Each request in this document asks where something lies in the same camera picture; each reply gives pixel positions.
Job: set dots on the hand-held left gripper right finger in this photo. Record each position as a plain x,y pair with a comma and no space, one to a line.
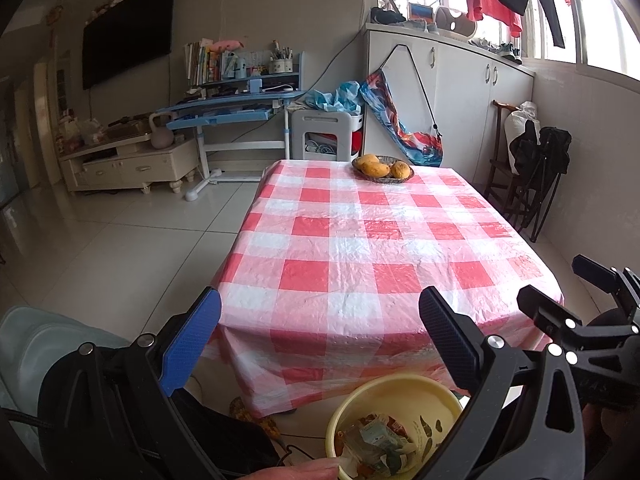
450,345

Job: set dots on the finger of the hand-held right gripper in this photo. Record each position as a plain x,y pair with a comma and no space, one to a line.
600,275
545,310

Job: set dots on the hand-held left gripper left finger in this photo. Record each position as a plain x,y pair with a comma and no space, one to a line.
192,340

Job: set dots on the yellow plastic bucket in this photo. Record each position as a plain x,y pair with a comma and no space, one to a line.
400,395

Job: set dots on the red white wrapper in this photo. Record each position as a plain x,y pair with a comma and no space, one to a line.
392,422

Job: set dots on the milk carton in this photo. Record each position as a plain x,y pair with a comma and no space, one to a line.
381,441

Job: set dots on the yellow patterned slipper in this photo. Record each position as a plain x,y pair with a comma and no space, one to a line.
252,417

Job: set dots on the person's leg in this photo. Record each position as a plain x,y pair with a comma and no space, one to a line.
225,435

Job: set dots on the red checkered tablecloth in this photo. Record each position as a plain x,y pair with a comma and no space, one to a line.
380,260

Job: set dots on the black folded chair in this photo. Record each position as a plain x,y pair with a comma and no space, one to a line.
542,160

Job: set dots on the wooden chair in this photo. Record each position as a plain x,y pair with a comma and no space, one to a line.
500,175

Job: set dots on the light blue chair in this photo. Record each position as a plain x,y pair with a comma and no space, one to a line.
35,340

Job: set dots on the white sack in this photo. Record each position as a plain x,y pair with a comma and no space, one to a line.
520,125

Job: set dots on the woven basket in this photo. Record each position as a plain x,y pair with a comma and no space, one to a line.
385,179

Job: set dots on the round yellow mango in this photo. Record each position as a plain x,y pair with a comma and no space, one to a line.
401,170

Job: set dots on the cream television cabinet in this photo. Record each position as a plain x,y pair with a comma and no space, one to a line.
130,165

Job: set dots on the pink kettlebell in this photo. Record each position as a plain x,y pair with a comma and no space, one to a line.
161,135

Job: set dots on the white cabinet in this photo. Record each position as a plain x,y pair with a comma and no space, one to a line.
465,105

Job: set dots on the colourful printed bag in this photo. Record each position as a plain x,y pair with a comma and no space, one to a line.
405,130

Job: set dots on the red container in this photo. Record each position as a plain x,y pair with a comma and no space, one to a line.
357,142

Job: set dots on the blue study desk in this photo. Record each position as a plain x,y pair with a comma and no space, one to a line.
235,110

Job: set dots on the grey sneakers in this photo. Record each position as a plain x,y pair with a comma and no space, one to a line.
500,50

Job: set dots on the white plastic stool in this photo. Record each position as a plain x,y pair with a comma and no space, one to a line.
320,122

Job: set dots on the blue plastic bag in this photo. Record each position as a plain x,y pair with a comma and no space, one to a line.
332,97

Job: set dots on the row of books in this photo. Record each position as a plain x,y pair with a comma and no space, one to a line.
200,62

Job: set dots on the white pen holder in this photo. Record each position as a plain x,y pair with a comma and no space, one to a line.
280,65

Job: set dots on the pink plush toy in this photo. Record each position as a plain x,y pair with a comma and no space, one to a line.
227,45

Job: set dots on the black television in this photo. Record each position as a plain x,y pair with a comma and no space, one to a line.
130,35

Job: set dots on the black shoes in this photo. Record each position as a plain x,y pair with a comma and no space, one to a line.
387,16

